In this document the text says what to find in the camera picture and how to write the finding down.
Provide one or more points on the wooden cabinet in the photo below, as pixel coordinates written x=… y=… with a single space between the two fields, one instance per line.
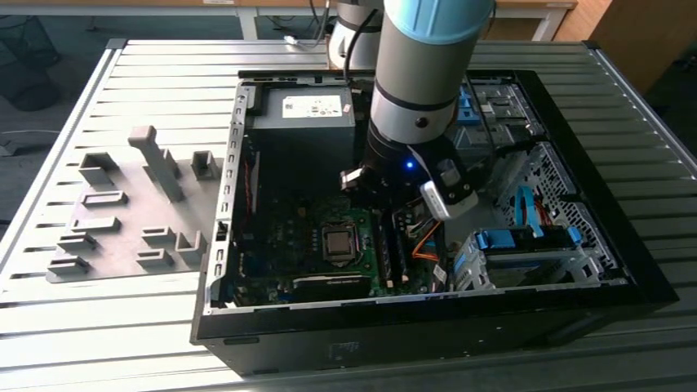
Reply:
x=643 y=36

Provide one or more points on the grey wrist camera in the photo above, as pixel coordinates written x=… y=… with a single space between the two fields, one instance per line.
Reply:
x=442 y=204

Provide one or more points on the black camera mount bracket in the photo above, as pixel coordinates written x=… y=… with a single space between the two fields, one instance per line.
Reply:
x=455 y=188

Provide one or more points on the hard disk in blue carrier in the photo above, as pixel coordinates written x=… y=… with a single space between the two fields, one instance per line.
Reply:
x=497 y=239

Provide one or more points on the grey power supply unit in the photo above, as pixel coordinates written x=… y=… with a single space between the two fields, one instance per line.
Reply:
x=306 y=120

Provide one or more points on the white-legged wooden desk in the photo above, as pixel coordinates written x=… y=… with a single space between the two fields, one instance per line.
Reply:
x=163 y=2

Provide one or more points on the green motherboard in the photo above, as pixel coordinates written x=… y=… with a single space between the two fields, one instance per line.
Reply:
x=289 y=245

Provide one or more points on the black open PC case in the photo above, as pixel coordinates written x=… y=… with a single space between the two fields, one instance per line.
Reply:
x=382 y=339

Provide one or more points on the blue plastic drive latch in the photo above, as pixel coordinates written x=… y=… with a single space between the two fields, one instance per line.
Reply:
x=466 y=110

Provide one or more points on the grey parts rack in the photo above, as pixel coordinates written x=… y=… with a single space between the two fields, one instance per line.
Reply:
x=126 y=204

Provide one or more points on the silver CPU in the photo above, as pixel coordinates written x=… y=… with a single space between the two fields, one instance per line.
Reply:
x=338 y=243

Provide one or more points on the black graphics card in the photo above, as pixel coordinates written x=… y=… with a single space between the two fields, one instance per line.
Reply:
x=333 y=286

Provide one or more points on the grey metal drive cage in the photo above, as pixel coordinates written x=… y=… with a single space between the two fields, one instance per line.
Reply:
x=513 y=106

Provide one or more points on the grey metal disk bay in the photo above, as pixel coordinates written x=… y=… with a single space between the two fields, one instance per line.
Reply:
x=545 y=256

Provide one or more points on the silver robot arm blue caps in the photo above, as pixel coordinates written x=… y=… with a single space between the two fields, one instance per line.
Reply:
x=419 y=81

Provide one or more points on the CPU socket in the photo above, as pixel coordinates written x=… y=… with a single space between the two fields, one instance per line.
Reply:
x=339 y=259

